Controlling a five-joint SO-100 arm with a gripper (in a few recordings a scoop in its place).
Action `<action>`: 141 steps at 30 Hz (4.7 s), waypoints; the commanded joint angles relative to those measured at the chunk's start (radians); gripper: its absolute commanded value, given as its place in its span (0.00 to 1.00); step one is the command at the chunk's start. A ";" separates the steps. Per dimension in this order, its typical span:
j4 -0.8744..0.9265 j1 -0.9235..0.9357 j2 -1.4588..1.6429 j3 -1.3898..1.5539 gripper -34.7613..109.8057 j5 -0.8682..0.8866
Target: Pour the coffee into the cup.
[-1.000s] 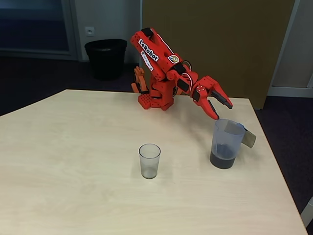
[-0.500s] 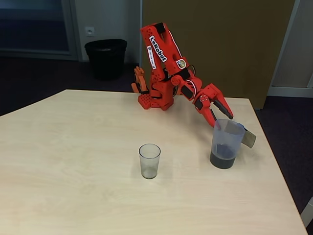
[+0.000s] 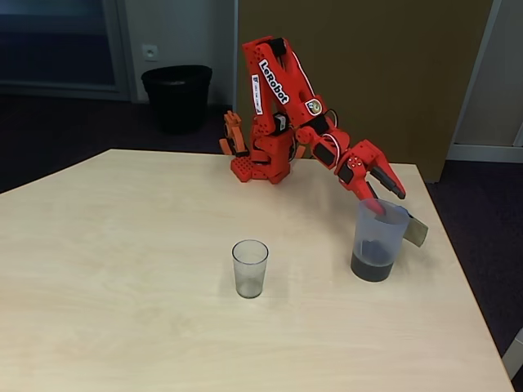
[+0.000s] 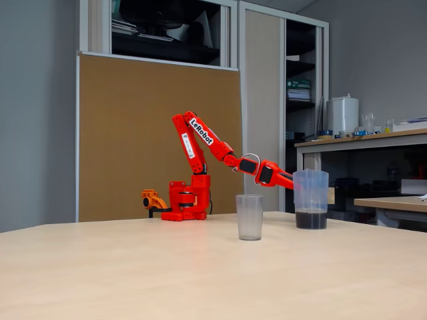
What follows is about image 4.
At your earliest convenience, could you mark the black bag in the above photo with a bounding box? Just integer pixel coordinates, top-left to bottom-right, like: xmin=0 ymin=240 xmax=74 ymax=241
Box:
xmin=119 ymin=0 xmax=203 ymax=31

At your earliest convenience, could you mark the white cylindrical appliance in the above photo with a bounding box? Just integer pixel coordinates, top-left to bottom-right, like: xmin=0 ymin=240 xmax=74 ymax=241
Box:
xmin=326 ymin=93 xmax=360 ymax=137

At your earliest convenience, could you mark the white motor cable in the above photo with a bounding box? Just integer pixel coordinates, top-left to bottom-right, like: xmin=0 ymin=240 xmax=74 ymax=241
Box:
xmin=232 ymin=152 xmax=262 ymax=185

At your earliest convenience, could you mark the clear drinking glass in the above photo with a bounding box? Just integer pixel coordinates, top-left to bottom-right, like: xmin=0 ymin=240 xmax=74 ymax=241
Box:
xmin=362 ymin=113 xmax=376 ymax=133

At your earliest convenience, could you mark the brown cork pinboard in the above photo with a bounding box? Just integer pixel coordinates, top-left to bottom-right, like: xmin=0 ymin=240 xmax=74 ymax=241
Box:
xmin=75 ymin=51 xmax=246 ymax=223

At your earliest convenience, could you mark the white storage box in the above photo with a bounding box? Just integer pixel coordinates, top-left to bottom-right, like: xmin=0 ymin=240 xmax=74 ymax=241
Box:
xmin=400 ymin=179 xmax=427 ymax=196

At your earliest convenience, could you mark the green book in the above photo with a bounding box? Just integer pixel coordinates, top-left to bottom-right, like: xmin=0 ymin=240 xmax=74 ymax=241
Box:
xmin=286 ymin=79 xmax=312 ymax=90

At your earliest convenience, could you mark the orange table clamp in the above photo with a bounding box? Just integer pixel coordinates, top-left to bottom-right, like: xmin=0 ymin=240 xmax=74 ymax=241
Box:
xmin=141 ymin=189 xmax=171 ymax=219

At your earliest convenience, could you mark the stack of papers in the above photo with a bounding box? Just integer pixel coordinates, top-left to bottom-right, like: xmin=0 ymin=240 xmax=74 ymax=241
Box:
xmin=287 ymin=88 xmax=312 ymax=102

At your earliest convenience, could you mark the stack of documents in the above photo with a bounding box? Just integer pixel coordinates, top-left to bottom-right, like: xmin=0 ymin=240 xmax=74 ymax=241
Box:
xmin=111 ymin=19 xmax=139 ymax=36

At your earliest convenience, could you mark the grey workbench wooden top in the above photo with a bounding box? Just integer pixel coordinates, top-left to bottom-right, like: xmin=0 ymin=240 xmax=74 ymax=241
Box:
xmin=294 ymin=128 xmax=427 ymax=214

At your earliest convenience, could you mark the large white sheet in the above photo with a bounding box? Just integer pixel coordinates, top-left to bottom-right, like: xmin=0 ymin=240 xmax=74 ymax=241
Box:
xmin=165 ymin=10 xmax=215 ymax=49

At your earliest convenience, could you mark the grey metal office cabinet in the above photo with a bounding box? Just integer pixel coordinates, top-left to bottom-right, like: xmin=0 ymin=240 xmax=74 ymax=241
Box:
xmin=79 ymin=0 xmax=240 ymax=71
xmin=238 ymin=0 xmax=330 ymax=213

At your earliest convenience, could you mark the grey desk wooden top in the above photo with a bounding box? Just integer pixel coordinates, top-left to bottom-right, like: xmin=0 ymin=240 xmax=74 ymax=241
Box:
xmin=353 ymin=195 xmax=427 ymax=231

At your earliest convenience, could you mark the translucent blue measuring jug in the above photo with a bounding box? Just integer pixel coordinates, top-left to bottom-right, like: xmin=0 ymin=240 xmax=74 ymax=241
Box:
xmin=292 ymin=169 xmax=336 ymax=230

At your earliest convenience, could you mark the clear plastic cup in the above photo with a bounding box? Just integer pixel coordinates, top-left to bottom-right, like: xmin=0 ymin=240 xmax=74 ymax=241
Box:
xmin=235 ymin=194 xmax=264 ymax=241

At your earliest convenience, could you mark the flat white box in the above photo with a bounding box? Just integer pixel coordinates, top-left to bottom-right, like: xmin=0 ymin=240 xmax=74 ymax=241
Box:
xmin=392 ymin=120 xmax=427 ymax=133

